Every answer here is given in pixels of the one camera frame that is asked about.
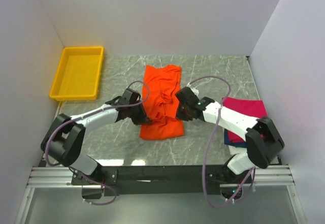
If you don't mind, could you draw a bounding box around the orange t shirt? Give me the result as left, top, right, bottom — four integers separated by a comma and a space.
140, 65, 184, 140

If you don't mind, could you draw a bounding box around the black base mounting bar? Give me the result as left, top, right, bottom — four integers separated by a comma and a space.
69, 165, 252, 200

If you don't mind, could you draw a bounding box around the aluminium frame rail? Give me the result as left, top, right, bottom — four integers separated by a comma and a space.
27, 165, 295, 188

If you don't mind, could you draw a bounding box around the magenta folded t shirt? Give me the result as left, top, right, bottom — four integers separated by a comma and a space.
223, 97, 268, 142

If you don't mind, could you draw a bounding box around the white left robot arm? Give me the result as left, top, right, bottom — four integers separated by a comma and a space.
41, 88, 150, 184

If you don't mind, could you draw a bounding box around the yellow plastic tray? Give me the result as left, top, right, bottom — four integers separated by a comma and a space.
49, 46, 104, 102

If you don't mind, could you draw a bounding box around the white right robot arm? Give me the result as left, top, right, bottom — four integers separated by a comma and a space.
175, 87, 285, 183

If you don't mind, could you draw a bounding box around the navy blue folded t shirt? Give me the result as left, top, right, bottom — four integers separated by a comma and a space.
223, 130, 247, 148

